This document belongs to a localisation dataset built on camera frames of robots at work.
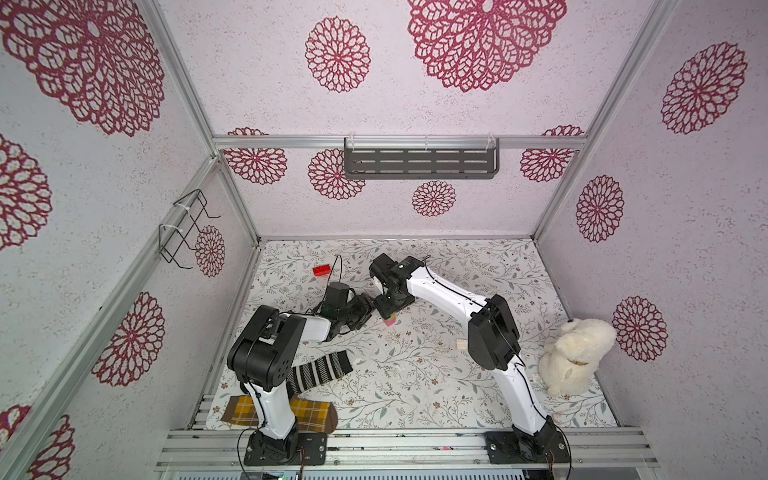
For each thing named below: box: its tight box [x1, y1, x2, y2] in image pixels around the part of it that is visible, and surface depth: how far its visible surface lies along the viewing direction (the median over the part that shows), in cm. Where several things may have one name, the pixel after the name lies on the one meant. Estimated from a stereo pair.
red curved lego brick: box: [312, 264, 332, 277], surface depth 113 cm
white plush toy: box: [539, 318, 617, 397], surface depth 77 cm
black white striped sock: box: [285, 350, 353, 396], surface depth 87 cm
